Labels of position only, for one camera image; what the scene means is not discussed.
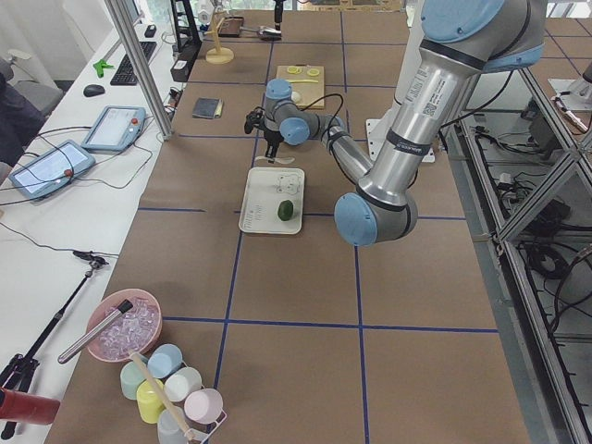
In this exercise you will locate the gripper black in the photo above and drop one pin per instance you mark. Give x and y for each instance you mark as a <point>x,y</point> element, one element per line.
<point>271,136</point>
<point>278,12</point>

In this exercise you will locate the white speckled spoon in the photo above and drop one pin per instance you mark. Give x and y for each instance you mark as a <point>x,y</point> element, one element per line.
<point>275,160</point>

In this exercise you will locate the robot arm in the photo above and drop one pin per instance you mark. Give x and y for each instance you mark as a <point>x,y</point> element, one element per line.
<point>460,39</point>

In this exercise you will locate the white steamed bun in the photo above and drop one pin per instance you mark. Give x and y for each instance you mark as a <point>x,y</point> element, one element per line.
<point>296,96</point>

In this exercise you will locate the pink bowl with ice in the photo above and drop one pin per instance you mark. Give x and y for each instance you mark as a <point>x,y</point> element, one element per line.
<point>135,331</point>

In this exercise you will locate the metal scoop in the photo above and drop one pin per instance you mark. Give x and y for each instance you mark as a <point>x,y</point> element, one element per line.
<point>264,33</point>

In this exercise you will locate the white plastic tray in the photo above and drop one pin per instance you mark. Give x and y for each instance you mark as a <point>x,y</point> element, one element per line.
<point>266,188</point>

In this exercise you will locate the dark rectangular tray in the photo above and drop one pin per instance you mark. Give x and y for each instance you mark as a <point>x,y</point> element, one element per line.
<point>231,27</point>

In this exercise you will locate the green avocado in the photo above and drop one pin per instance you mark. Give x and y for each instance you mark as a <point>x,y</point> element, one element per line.
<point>285,210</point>

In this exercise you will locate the wooden cutting board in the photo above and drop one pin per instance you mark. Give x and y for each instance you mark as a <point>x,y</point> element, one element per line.
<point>312,94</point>

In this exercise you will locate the grey folded cloth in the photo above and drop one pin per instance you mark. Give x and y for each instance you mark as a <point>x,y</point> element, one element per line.
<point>207,108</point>

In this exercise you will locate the wooden mug tree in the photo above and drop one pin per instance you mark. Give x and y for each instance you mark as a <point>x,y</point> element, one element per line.
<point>219,55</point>

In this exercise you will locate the black box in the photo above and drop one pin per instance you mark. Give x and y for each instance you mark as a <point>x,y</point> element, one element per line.
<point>185,60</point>

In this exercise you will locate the far teach pendant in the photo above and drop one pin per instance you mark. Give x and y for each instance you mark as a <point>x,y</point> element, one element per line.
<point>115,129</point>

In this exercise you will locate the teach pendant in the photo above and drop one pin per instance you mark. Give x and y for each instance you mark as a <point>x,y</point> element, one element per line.
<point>52,171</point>
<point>115,129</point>

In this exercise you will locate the green clamp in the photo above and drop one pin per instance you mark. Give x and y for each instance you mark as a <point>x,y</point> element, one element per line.
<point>101,66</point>

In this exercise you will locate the black computer mouse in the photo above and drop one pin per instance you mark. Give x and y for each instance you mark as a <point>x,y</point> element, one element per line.
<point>93,90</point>

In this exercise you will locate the metal tube with black tip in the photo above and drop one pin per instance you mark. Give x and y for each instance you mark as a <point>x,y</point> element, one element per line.
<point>85,340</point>

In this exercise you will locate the near teach pendant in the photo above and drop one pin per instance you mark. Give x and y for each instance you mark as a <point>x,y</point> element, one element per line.
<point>52,171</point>

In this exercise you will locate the blue cup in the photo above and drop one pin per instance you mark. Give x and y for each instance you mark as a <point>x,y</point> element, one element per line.
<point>165,361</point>

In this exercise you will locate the white cup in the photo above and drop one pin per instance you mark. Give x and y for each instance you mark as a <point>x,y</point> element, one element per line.
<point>182,383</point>

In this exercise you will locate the pink cup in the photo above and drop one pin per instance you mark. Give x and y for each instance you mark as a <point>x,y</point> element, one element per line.
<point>204,406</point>

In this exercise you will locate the green cup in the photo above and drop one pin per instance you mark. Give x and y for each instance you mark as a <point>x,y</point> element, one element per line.
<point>130,378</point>

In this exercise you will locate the yellow cup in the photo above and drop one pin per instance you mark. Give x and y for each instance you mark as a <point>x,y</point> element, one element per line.
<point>149,404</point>

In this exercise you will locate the grey cup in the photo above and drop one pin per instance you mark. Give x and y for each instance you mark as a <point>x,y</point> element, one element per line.
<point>168,431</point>

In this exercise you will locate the black tripod stick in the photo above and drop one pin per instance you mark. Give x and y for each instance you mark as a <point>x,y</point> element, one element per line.
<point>19,373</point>

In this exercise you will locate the red bottle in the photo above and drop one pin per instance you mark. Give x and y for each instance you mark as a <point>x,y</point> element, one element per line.
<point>23,407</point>

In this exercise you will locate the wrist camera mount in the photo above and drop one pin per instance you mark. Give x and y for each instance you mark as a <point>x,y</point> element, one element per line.
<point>254,120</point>

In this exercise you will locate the white camera pillar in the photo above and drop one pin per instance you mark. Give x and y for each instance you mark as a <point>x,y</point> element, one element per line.
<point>377,129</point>

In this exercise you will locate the aluminium frame post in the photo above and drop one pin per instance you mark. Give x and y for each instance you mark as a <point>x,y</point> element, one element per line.
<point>127,34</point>

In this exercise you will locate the white wire cup rack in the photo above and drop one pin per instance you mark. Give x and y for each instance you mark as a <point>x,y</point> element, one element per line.
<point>193,432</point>

